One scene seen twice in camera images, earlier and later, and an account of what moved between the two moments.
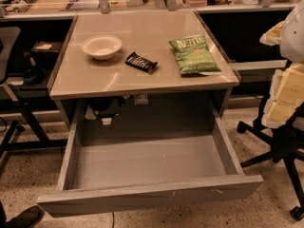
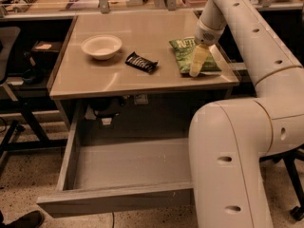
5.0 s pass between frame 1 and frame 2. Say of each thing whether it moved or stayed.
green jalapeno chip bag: stayed
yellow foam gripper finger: moved
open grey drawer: stayed
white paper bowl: stayed
